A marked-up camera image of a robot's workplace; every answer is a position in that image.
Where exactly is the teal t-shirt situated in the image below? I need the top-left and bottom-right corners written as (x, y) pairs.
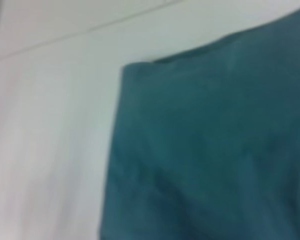
top-left (97, 4), bottom-right (300, 240)

